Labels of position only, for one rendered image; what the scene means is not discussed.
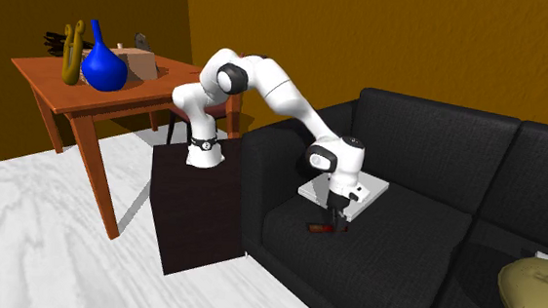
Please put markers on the black fabric sofa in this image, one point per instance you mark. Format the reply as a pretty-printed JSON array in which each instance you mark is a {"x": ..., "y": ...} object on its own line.
[{"x": 419, "y": 191}]

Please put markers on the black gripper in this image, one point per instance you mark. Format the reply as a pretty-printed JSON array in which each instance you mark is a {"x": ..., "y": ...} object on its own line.
[{"x": 336, "y": 201}]

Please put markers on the dark robot stand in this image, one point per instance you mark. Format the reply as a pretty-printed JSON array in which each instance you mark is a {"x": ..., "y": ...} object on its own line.
[{"x": 194, "y": 210}]

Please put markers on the blue bulbous vase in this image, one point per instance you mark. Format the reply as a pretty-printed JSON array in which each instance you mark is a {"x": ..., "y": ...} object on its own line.
[{"x": 103, "y": 67}]

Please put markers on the dark red chair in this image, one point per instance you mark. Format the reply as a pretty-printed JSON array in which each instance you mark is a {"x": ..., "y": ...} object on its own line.
[{"x": 210, "y": 114}]

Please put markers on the black twig bundle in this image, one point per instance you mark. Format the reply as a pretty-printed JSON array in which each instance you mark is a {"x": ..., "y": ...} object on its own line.
[{"x": 59, "y": 44}]

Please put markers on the olive curled sculpture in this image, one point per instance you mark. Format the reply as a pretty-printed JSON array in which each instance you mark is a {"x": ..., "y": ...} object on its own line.
[{"x": 71, "y": 60}]

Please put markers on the dark red flat remote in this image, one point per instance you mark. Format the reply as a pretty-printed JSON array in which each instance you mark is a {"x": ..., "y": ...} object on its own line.
[{"x": 319, "y": 228}]

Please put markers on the orange wooden table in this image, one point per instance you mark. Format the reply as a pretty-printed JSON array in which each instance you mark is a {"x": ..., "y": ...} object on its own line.
[{"x": 96, "y": 100}]

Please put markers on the white closed laptop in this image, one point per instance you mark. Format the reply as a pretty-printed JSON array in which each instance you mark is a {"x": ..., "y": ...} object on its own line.
[{"x": 372, "y": 188}]

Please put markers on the grey small figure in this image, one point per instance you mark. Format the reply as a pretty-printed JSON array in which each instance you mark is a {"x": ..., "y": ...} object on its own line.
[{"x": 142, "y": 42}]

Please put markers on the brown cardboard box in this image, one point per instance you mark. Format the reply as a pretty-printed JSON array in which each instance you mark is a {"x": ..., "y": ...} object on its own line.
[{"x": 141, "y": 64}]

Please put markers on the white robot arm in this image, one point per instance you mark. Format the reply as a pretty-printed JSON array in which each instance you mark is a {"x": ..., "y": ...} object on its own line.
[{"x": 278, "y": 89}]

